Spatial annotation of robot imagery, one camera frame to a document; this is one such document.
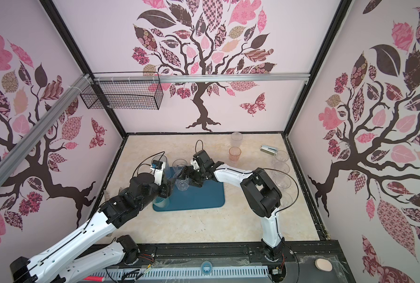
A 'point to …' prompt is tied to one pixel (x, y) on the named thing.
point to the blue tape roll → (206, 267)
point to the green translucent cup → (160, 203)
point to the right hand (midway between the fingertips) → (181, 178)
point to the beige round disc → (324, 264)
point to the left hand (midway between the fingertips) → (169, 180)
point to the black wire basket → (124, 95)
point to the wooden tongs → (107, 196)
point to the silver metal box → (269, 150)
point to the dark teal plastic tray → (210, 195)
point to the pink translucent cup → (234, 154)
